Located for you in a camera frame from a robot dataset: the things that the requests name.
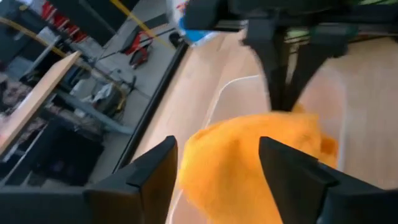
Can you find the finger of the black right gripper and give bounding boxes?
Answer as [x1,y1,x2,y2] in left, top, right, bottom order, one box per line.
[283,24,355,111]
[244,20,285,111]

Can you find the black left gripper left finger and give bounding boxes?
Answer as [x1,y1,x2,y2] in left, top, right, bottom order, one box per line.
[0,135,178,224]

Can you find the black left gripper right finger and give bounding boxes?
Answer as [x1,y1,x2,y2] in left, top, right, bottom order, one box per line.
[258,136,398,224]

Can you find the green microfiber towel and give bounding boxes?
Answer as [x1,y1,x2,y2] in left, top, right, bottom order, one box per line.
[285,27,315,41]

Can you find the orange microfiber towel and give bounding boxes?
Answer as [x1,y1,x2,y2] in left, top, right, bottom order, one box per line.
[177,104,340,224]

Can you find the white plastic basket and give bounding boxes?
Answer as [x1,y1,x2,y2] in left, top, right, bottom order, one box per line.
[166,73,349,224]

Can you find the clear spray bottle white trigger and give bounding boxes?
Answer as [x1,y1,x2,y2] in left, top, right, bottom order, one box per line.
[166,0,224,44]

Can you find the light wooden tabletop board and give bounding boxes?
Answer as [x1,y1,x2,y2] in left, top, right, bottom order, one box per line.
[0,51,82,155]

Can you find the black aluminium table frame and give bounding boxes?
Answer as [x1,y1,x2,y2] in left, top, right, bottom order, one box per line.
[111,39,191,175]

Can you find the yellow hanging cable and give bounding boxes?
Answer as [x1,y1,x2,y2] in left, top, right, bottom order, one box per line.
[110,0,175,50]

